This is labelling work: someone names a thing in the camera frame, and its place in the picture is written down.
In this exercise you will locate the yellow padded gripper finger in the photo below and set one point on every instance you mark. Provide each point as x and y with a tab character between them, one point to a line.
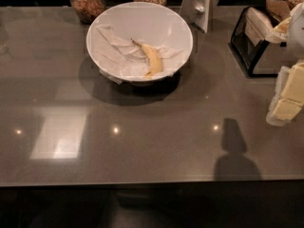
278	34
289	95

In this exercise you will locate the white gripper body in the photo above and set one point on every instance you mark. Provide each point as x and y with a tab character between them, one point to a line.
296	35

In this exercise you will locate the yellow banana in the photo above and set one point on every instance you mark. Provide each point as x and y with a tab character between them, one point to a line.
153	57

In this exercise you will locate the white bowl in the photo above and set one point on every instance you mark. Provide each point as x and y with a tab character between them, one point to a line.
149	23

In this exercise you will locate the brown paper bag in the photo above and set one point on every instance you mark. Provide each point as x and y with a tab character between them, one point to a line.
279	9

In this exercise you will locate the black silver toaster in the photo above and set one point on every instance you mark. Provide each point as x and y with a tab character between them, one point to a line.
257	57

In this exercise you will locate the white stand panel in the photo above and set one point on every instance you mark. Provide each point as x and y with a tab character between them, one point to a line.
198	13

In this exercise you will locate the white paper towel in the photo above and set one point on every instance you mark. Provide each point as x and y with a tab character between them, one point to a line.
122	61

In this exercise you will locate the glass jar with nuts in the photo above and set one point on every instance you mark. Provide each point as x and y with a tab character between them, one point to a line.
88	10

